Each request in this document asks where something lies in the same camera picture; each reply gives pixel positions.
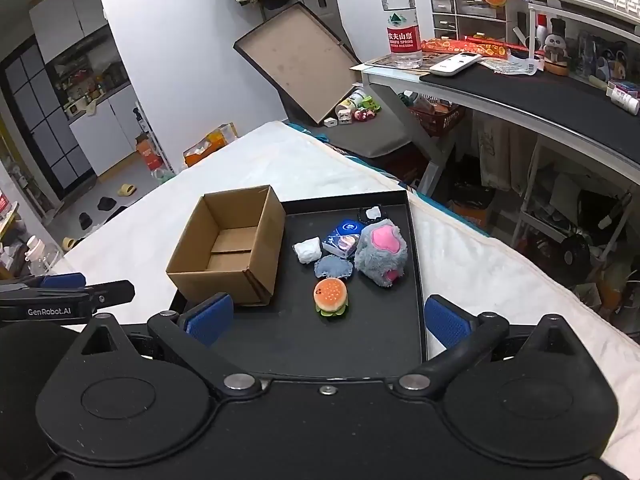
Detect grey drawer organizer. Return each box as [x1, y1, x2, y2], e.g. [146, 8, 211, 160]
[428, 0, 522, 42]

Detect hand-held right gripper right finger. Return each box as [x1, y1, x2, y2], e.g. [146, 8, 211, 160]
[395, 295, 584, 402]

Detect dark glass panel door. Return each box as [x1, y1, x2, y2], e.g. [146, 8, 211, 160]
[0, 42, 96, 202]

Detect panda figurine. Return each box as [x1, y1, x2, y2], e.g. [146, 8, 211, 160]
[542, 18, 572, 77]

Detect large black brown tray lid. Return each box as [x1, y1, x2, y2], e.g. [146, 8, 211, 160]
[233, 2, 362, 126]

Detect orange tissue box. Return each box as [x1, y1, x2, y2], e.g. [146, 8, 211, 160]
[183, 124, 239, 169]

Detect black desk mat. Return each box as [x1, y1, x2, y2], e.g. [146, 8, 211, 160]
[419, 64, 640, 157]

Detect white crumpled soft item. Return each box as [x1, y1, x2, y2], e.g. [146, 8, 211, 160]
[292, 236, 322, 265]

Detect blue tissue pack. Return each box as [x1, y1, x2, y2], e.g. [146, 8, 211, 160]
[321, 218, 364, 260]

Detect small white bottle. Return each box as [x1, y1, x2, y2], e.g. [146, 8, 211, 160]
[606, 82, 640, 114]

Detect burger soft toy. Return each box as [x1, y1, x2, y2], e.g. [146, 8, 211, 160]
[313, 278, 350, 318]

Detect blue-grey fuzzy pad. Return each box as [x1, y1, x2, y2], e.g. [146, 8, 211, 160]
[314, 255, 355, 280]

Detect white jar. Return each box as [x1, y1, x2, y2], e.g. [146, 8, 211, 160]
[335, 88, 366, 114]

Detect grey padded bench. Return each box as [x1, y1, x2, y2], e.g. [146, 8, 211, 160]
[309, 105, 417, 157]

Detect red label water bottle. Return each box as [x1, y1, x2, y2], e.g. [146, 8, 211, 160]
[381, 0, 424, 70]

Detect white remote control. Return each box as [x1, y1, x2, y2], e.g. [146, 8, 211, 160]
[429, 53, 482, 78]

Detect red gold flat packs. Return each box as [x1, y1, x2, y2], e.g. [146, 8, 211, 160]
[421, 34, 532, 59]

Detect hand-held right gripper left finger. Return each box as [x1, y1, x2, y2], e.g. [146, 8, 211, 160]
[75, 293, 262, 402]

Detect white desk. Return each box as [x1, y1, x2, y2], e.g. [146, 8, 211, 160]
[361, 55, 640, 271]

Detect white kitchen cabinet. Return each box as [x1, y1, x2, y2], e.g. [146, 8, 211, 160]
[67, 82, 147, 177]

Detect brown cardboard box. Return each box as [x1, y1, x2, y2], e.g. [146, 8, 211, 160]
[166, 185, 287, 307]

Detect clear plastic water jug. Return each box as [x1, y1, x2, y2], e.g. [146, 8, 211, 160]
[25, 236, 62, 275]

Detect grey pink plush toy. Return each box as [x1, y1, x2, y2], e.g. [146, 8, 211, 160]
[354, 218, 409, 289]

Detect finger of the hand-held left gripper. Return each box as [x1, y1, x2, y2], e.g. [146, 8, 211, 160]
[82, 281, 136, 307]
[0, 273, 87, 292]

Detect orange carton box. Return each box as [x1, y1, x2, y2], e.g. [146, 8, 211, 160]
[135, 134, 164, 171]

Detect red plastic basket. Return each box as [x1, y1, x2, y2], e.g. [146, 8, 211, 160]
[406, 99, 467, 138]

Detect black tray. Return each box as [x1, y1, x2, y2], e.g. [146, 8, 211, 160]
[170, 190, 429, 379]

